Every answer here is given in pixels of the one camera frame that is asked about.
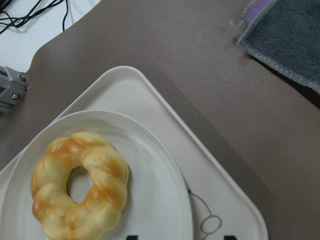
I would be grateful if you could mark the cream rectangular tray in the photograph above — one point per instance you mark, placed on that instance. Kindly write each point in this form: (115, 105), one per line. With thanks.
(220, 209)

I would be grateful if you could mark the white round plate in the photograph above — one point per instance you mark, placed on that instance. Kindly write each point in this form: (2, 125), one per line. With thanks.
(158, 205)

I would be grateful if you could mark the glazed twisted donut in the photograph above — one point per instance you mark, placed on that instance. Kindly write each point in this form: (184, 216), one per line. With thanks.
(79, 187)

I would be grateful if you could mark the grey cloth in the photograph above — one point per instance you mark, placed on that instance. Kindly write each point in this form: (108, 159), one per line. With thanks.
(285, 35)

